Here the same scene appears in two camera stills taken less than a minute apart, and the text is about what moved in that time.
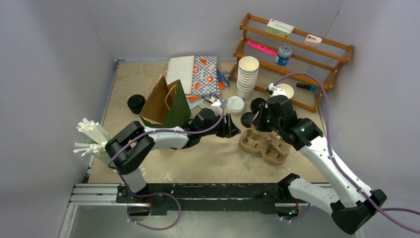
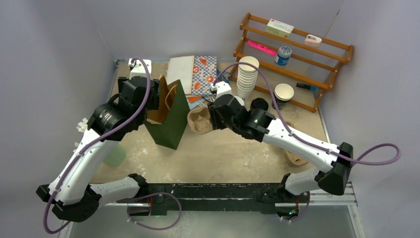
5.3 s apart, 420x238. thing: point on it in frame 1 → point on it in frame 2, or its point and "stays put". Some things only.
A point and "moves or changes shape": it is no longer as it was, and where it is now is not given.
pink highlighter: [262, 47] stays put
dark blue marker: [307, 87] stays put
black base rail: [222, 199] stays put
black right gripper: [259, 122] → [217, 124]
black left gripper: [228, 130] → [153, 103]
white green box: [279, 28] stays put
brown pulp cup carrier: [274, 150] moves or changes shape
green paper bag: [166, 105] stays put
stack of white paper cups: [248, 68] stays put
